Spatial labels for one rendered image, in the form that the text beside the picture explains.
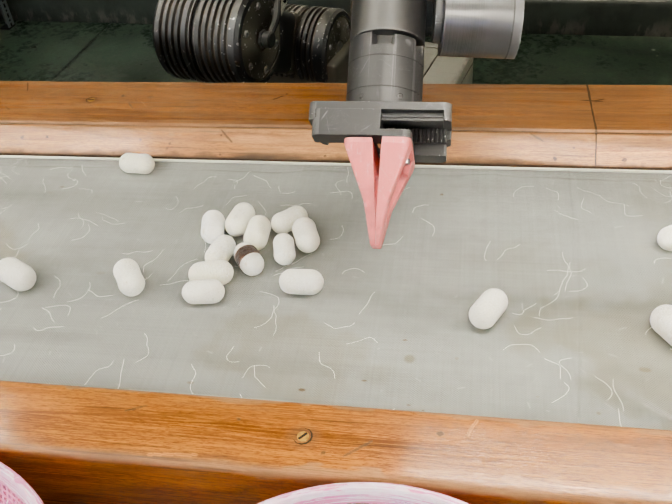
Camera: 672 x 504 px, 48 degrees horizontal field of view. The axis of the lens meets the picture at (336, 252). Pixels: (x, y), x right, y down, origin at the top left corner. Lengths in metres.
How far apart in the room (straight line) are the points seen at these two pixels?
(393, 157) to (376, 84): 0.06
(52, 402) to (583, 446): 0.33
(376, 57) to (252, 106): 0.25
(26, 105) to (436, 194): 0.45
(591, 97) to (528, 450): 0.42
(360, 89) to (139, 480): 0.30
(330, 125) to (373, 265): 0.13
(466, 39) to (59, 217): 0.39
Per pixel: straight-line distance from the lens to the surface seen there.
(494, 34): 0.59
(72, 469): 0.52
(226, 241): 0.62
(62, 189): 0.77
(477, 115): 0.75
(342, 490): 0.44
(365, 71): 0.57
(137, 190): 0.74
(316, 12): 1.27
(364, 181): 0.54
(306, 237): 0.61
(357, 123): 0.54
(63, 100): 0.87
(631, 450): 0.48
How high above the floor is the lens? 1.14
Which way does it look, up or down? 40 degrees down
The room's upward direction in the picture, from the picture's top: 5 degrees counter-clockwise
